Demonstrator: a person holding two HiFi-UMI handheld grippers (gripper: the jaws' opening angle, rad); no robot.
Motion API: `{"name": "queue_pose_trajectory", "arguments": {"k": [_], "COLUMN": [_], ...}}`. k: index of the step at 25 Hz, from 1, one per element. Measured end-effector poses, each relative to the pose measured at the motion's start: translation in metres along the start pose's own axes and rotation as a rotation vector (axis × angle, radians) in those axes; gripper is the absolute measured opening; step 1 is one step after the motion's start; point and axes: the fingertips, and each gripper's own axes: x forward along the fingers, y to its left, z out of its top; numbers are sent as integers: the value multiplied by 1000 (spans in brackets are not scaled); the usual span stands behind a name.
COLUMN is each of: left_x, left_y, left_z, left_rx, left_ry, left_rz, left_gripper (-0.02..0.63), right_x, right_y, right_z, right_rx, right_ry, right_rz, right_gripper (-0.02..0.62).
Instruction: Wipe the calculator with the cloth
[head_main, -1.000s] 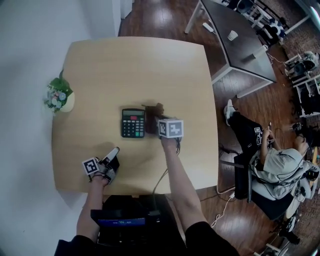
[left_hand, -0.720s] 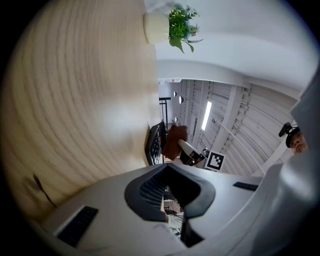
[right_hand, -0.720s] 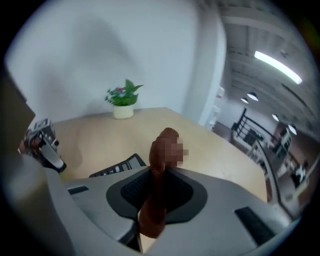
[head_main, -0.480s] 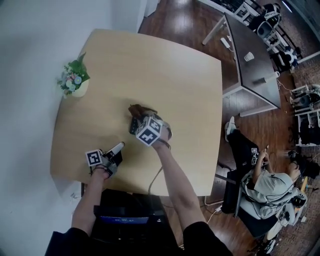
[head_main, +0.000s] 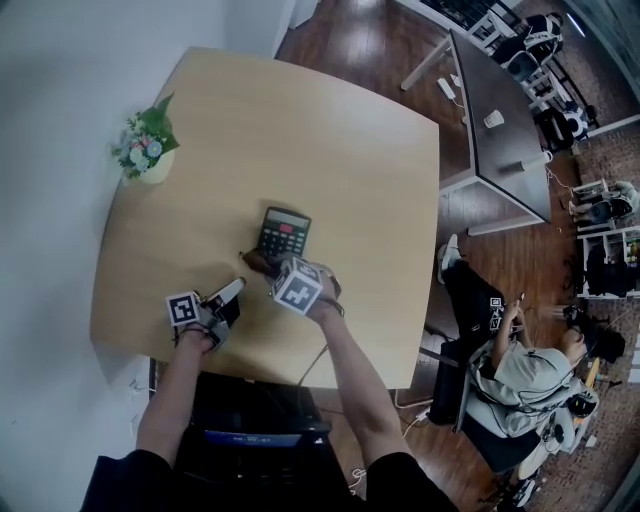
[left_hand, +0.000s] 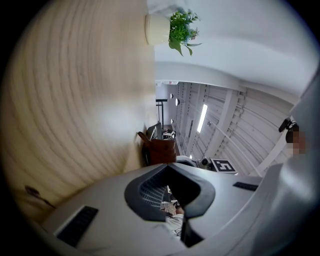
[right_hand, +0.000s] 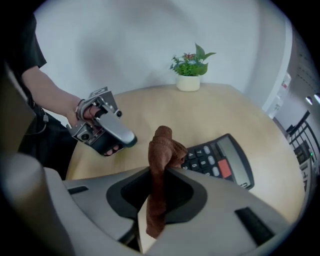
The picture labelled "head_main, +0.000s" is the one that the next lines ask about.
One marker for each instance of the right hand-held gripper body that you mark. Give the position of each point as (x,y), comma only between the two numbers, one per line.
(297,292)

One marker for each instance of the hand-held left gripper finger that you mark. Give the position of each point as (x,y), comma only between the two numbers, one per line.
(227,291)
(229,310)

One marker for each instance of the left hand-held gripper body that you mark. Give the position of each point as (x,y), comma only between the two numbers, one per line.
(182,308)

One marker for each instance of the black calculator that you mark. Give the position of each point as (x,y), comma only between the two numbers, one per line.
(282,235)

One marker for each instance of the person's right forearm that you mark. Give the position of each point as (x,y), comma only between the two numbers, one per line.
(360,390)

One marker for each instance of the person's left forearm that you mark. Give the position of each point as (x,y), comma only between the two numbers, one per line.
(170,400)

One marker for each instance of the person's left hand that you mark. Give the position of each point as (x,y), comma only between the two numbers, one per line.
(195,342)

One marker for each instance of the black chest rig with screen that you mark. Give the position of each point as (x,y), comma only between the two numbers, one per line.
(250,405)

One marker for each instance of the flowers in cream pot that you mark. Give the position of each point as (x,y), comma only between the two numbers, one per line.
(157,170)

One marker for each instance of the black bag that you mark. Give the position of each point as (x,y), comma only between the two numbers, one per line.
(450,380)

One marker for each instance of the person's black shirt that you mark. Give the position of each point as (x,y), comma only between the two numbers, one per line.
(130,485)

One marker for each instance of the grey office chair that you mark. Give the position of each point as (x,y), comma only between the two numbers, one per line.
(495,440)

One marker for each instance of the white power strip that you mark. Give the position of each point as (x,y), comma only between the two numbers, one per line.
(445,87)

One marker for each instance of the white paper cup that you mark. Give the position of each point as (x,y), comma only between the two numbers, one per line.
(493,119)

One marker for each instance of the white cylindrical bottle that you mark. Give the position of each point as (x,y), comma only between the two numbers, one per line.
(537,159)

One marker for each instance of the dark table with white legs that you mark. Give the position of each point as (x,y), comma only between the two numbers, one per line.
(480,75)

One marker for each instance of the black chair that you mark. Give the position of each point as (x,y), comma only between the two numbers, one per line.
(550,127)

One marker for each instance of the white slatted chair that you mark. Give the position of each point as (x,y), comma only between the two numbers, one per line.
(535,80)

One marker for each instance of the white shelf unit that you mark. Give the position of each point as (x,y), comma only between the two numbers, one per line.
(612,234)

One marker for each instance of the white and black backpack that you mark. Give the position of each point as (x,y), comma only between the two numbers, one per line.
(577,125)

